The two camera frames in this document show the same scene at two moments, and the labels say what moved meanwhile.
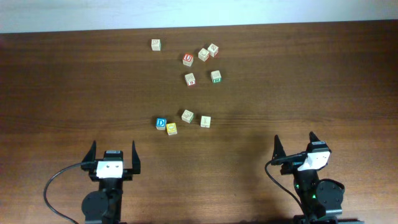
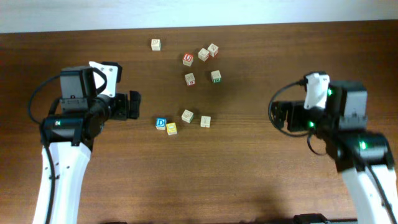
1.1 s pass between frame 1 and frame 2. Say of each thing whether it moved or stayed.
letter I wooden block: stayed
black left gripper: moved
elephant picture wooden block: stayed
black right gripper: moved
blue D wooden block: stayed
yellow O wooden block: stayed
